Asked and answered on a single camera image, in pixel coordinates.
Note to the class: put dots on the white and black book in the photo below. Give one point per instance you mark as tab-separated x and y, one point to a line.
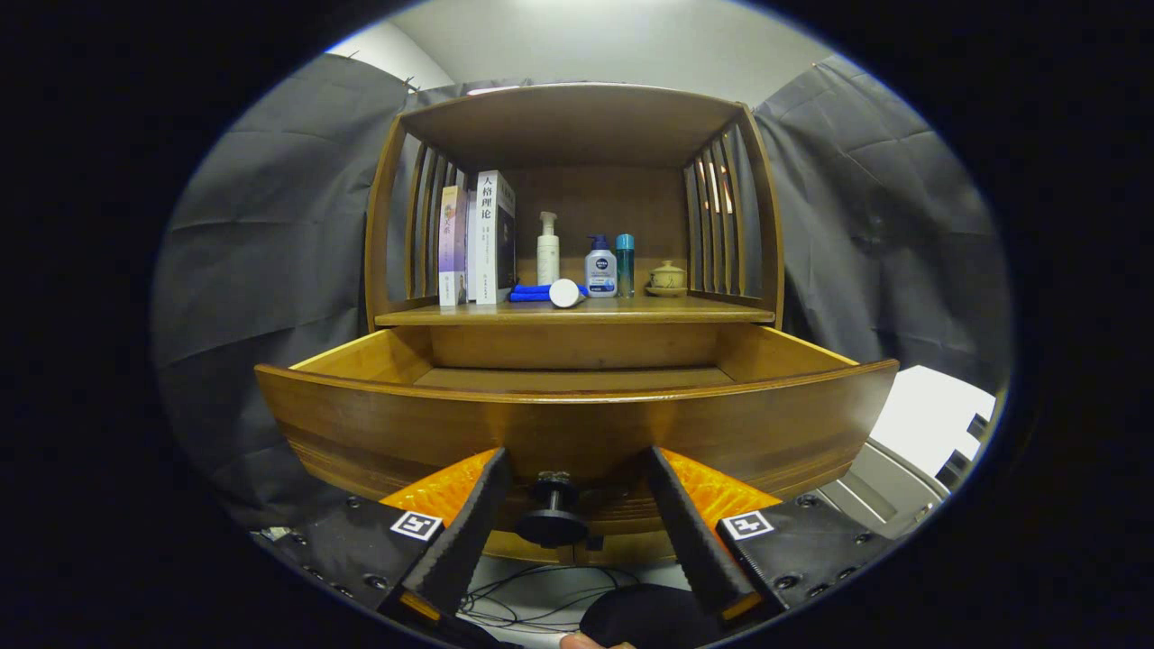
487	234

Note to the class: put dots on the teal slim bottle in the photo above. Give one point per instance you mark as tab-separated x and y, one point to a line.
625	266

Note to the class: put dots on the beige saucer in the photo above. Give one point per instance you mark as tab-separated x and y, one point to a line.
667	292

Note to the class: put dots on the wooden drawer with black knob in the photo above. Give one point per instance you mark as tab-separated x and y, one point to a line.
379	424

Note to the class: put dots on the grey slatted chair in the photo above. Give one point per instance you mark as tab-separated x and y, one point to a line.
883	491

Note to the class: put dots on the blue folded cloth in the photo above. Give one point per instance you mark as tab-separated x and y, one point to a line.
530	292

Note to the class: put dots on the black rounded cloth object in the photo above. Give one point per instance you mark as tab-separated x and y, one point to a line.
649	617

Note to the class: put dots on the white pump bottle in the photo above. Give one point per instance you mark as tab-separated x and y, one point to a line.
548	261

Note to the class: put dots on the black backdrop cloth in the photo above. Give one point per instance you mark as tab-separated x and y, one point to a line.
270	225

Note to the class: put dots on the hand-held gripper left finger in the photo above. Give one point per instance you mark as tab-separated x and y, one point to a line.
469	532

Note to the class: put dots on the white flat panel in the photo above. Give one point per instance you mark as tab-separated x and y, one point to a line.
929	415

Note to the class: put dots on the beige lidded teacup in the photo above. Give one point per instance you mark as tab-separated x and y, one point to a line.
667	276

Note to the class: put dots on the white and green tube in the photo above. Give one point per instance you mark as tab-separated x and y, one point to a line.
566	293

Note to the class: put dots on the wooden countertop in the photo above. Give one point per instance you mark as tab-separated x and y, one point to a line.
667	309

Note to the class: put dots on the purple paperback book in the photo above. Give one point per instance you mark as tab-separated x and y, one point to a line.
453	243

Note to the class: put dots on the brown wooden cabinet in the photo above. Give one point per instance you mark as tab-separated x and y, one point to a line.
577	117

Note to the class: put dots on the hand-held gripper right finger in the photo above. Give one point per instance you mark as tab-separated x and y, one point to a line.
690	532

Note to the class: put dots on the white bottle with blue cap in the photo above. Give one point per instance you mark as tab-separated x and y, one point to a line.
600	270

